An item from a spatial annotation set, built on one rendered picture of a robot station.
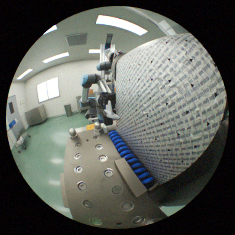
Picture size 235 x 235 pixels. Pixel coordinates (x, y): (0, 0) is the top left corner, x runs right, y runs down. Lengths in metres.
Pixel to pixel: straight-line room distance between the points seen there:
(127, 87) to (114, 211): 0.25
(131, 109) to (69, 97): 3.80
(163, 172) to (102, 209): 0.13
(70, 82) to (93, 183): 3.85
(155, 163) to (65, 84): 3.96
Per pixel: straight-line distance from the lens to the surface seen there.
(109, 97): 0.29
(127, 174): 0.15
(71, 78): 3.89
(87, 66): 3.93
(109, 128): 0.51
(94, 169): 0.18
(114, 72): 0.23
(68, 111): 3.54
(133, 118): 0.15
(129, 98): 0.15
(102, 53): 1.34
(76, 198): 0.18
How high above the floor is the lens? 1.19
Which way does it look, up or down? 26 degrees down
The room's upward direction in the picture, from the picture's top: straight up
